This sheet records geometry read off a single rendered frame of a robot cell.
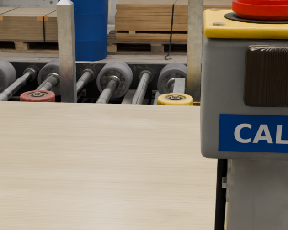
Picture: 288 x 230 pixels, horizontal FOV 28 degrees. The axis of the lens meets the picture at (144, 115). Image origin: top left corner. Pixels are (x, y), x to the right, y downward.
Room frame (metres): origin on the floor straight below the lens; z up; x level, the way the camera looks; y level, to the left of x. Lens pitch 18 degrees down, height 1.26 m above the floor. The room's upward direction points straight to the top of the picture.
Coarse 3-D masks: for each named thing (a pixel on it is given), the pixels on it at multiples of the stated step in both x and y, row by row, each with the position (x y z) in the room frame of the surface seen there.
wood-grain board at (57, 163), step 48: (0, 144) 0.97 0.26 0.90; (48, 144) 0.97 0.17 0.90; (96, 144) 0.97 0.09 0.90; (144, 144) 0.97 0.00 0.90; (192, 144) 0.97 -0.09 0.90; (0, 192) 0.77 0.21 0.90; (48, 192) 0.77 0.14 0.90; (96, 192) 0.77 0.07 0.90; (144, 192) 0.77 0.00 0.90; (192, 192) 0.77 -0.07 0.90
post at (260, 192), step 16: (224, 160) 0.31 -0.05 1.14; (240, 160) 0.29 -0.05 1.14; (256, 160) 0.29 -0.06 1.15; (224, 176) 0.31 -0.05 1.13; (240, 176) 0.29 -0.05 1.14; (256, 176) 0.29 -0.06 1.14; (272, 176) 0.29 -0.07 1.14; (224, 192) 0.31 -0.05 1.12; (240, 192) 0.29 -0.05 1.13; (256, 192) 0.29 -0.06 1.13; (272, 192) 0.29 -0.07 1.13; (224, 208) 0.31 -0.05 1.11; (240, 208) 0.29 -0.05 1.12; (256, 208) 0.29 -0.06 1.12; (272, 208) 0.29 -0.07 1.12; (224, 224) 0.33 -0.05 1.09; (240, 224) 0.29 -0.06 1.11; (256, 224) 0.29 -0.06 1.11; (272, 224) 0.29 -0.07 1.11
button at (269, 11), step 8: (240, 0) 0.30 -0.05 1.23; (248, 0) 0.30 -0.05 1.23; (256, 0) 0.30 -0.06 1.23; (264, 0) 0.29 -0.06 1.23; (272, 0) 0.29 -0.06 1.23; (280, 0) 0.29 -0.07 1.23; (232, 8) 0.31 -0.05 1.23; (240, 8) 0.30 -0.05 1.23; (248, 8) 0.30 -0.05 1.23; (256, 8) 0.29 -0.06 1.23; (264, 8) 0.29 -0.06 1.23; (272, 8) 0.29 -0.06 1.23; (280, 8) 0.29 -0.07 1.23; (240, 16) 0.30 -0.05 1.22; (248, 16) 0.30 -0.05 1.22; (256, 16) 0.29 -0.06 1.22; (264, 16) 0.29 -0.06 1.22; (272, 16) 0.29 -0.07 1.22; (280, 16) 0.29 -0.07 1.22
